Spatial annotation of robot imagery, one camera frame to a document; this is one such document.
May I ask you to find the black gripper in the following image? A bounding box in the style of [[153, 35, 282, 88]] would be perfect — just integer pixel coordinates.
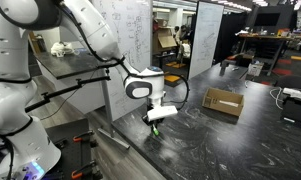
[[142, 114, 167, 134]]

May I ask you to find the grey metal whiteboard stand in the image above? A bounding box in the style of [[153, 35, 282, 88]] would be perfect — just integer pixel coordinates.
[[97, 68, 131, 150]]

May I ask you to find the brown cardboard box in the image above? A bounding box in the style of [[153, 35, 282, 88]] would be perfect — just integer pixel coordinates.
[[202, 87, 245, 118]]

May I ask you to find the orange black clamp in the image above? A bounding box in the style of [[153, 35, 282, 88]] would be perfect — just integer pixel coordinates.
[[70, 160, 98, 180], [72, 130, 96, 144]]

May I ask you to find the person in white shirt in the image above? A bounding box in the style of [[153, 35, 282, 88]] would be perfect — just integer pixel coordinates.
[[177, 24, 193, 62]]

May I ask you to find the large open cardboard box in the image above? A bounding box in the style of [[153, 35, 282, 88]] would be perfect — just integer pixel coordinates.
[[152, 18, 178, 56]]

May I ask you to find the black breadboard robot table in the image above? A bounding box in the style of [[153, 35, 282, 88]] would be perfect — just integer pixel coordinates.
[[39, 118, 104, 180]]

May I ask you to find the large whiteboard with writing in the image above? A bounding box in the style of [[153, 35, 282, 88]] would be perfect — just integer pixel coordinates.
[[89, 0, 154, 123]]

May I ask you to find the narrow whiteboard panel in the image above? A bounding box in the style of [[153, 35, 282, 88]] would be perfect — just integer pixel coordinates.
[[188, 0, 225, 80]]

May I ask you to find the black top side counter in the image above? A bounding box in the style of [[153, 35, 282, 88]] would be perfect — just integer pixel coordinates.
[[33, 49, 123, 115]]

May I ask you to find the white plastic crate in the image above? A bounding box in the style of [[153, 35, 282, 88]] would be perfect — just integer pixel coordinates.
[[248, 61, 265, 78]]

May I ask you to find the white crumpled cloth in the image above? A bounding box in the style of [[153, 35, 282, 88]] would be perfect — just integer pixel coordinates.
[[50, 41, 75, 58]]

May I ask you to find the black rectangular case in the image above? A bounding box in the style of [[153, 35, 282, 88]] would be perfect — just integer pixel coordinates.
[[281, 96, 301, 125]]

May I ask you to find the wooden work table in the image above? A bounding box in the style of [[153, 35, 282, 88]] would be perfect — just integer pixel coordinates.
[[238, 32, 300, 76]]

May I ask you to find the white power strip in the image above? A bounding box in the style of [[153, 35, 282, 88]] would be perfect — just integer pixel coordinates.
[[282, 87, 301, 104]]

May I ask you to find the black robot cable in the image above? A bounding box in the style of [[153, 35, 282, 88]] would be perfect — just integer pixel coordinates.
[[58, 0, 191, 112]]

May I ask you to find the black partition wall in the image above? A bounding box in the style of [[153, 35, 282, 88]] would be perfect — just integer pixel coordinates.
[[213, 11, 258, 64]]

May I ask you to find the white cable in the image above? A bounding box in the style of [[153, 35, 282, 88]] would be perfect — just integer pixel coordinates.
[[269, 87, 285, 111]]

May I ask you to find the black wall monitor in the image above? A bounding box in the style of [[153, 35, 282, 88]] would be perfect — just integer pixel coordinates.
[[254, 13, 281, 28]]

